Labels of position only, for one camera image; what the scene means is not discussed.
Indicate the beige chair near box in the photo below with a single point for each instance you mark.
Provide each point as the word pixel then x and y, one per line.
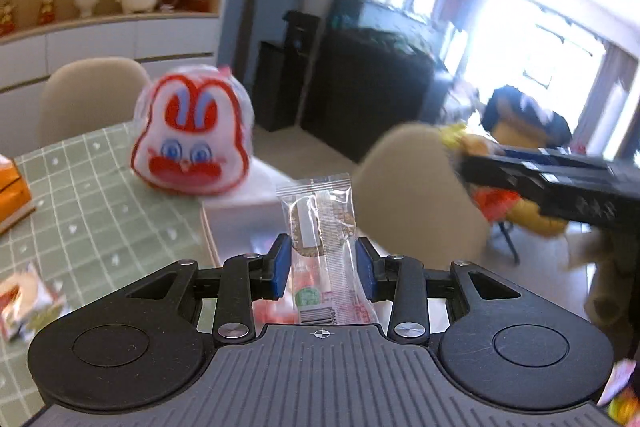
pixel 409 200

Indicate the pink cardboard box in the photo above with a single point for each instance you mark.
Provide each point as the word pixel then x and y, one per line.
pixel 234 227

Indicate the black fish tank cabinet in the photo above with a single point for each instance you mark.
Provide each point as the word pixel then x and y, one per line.
pixel 349 77

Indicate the orange tissue box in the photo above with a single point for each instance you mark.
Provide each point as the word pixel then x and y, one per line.
pixel 15 198

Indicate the beige chair far right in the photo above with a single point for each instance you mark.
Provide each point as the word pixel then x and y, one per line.
pixel 88 95

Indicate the red figurine on shelf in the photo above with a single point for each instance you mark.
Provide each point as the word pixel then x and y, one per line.
pixel 7 22
pixel 47 12

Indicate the green checked tablecloth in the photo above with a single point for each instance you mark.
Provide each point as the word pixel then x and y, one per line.
pixel 96 227

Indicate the clear biscuit packet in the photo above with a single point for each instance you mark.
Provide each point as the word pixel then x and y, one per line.
pixel 322 227

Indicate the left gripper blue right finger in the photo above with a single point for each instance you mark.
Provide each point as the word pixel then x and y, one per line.
pixel 400 280

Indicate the red white bunny plush bag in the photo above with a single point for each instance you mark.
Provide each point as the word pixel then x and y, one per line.
pixel 193 131

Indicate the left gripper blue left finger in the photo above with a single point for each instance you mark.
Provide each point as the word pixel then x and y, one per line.
pixel 244 279

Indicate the small red yellow snack packet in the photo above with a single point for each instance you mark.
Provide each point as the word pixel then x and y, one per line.
pixel 28 304

